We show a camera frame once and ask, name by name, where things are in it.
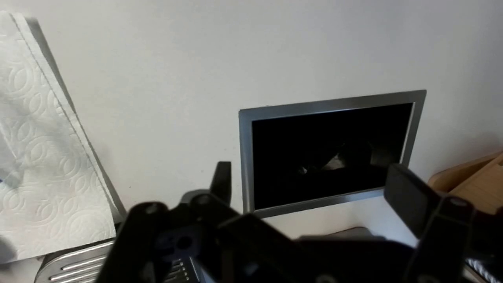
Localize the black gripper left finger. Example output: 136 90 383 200
95 160 336 283

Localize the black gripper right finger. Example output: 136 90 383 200
383 162 476 283

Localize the wooden cup dispenser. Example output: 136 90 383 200
427 151 503 217

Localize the slotted silver metal plate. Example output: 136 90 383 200
33 237 202 283

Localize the steel framed countertop trash chute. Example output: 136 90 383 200
237 90 427 218

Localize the white embossed paper towel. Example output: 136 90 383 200
0 11 127 264

